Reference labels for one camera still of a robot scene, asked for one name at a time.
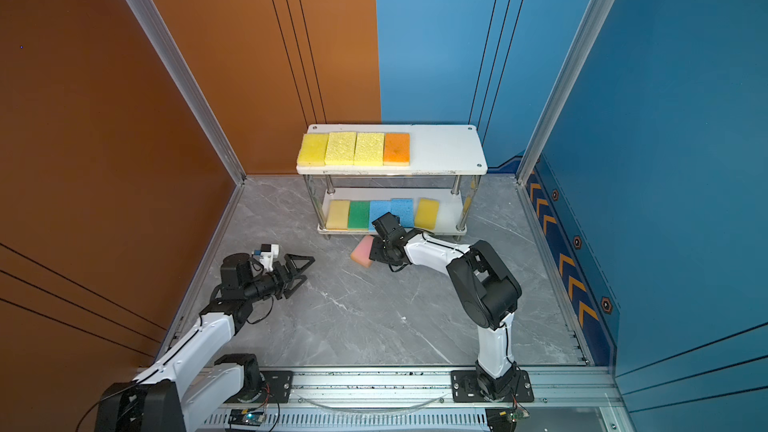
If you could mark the white two-tier shelf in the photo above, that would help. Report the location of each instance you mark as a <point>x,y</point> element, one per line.
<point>447,163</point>

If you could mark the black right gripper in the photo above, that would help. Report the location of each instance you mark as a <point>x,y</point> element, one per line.
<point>375,252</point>

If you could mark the pale yellow sponge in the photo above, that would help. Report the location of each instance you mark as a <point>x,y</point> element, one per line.
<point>338,215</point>

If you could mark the green sponge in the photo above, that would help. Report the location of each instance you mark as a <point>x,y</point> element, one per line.
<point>359,215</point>

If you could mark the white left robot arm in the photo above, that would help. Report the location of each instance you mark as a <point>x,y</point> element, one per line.
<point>187,384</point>

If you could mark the bright yellow sponge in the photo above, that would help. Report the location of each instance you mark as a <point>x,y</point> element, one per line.
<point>313,150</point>

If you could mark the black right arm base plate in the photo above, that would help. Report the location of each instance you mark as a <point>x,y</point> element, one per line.
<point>465,388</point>

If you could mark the green circuit board right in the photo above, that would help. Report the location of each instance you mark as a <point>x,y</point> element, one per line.
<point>505,419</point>

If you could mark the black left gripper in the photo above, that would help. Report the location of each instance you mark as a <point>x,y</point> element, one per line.
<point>286,281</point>

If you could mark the aluminium front rail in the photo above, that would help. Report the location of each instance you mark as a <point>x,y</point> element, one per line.
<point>413,397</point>

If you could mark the aluminium corner post right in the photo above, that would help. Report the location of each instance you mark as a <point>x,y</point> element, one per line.
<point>583,41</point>

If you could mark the green circuit board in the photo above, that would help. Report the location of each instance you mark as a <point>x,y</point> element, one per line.
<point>505,419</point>
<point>245,417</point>

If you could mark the lime porous sponge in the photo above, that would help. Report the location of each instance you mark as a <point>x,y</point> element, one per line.
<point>340,150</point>
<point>369,150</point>

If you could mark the orange sponge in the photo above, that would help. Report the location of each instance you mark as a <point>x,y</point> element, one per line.
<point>396,149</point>

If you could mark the blue sponge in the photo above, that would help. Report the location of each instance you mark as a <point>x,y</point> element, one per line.
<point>377,208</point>
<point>403,208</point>

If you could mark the green circuit board left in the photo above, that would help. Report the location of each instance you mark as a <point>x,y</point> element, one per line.
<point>245,417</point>

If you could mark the pink sponge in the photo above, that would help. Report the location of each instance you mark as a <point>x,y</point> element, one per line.
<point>361,253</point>

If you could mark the aluminium corner post left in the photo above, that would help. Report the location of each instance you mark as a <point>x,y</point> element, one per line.
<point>160,37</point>

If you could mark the aluminium corner post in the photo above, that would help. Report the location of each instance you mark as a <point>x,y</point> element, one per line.
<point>583,41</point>
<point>160,37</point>

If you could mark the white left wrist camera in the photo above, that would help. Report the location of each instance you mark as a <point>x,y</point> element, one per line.
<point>265,257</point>

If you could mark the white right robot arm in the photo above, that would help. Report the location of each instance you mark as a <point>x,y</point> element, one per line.
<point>487,290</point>

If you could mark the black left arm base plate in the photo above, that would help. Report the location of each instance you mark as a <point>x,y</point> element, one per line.
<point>276,386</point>

